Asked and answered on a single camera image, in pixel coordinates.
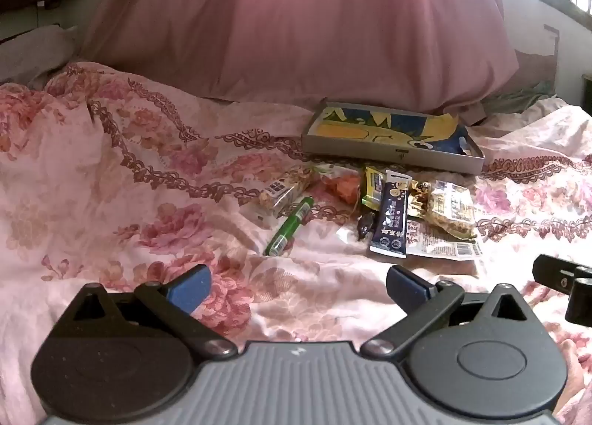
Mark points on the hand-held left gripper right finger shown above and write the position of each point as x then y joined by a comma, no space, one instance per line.
407,288

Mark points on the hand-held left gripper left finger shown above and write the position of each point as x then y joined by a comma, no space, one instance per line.
189,290

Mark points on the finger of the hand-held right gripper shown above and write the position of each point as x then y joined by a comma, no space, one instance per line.
550,272

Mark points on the white barcode snack packet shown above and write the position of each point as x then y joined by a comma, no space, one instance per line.
444,247

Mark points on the dark blue stick packet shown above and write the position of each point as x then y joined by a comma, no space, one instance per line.
391,221

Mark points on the small dark candy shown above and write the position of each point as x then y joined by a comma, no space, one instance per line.
365,226

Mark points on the clear peanut packet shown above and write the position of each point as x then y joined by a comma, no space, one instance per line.
451,212

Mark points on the gold snack packet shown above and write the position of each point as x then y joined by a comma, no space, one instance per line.
420,200

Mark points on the yellow bar packet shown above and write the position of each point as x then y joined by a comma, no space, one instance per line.
372,186

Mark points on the green tube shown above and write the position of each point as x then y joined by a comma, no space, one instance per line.
289,227

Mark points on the orange green snack packet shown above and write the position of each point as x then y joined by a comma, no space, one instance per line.
340,186

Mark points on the clear nut bar packet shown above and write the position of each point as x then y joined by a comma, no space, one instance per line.
282,193

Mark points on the grey cardboard tray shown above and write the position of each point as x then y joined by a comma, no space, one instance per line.
370,153

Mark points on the pink floral blanket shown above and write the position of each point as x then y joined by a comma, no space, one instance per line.
115,175

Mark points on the grey green cloth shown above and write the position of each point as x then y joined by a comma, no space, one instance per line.
522,98

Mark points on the pink pillow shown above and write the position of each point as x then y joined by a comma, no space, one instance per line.
323,36

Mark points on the grey pillow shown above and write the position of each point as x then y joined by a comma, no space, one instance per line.
32,52

